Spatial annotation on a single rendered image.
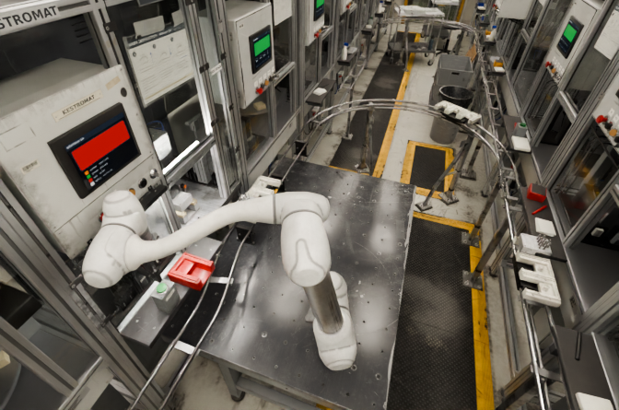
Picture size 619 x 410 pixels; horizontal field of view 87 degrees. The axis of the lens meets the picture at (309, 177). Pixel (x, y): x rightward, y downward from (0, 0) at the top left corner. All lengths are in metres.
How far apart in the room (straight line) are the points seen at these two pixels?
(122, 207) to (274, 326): 0.93
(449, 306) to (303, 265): 1.94
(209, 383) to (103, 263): 1.50
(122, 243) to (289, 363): 0.92
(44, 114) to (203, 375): 1.80
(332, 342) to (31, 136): 1.15
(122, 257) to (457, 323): 2.20
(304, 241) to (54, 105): 0.75
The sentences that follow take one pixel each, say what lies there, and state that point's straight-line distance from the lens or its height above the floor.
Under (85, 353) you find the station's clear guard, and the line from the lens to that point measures 1.55.
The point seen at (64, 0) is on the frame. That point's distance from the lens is 1.12.
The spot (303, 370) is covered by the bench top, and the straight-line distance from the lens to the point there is 1.63.
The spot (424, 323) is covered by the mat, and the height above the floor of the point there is 0.01.
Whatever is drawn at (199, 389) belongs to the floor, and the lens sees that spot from 2.40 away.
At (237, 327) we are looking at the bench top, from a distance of 1.73.
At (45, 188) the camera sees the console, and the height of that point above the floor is 1.62.
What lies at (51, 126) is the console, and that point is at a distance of 1.09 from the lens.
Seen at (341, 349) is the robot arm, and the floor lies 0.91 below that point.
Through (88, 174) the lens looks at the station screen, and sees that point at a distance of 1.16.
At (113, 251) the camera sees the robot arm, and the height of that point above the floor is 1.49.
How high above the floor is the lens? 2.21
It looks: 39 degrees down
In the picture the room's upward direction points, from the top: 1 degrees clockwise
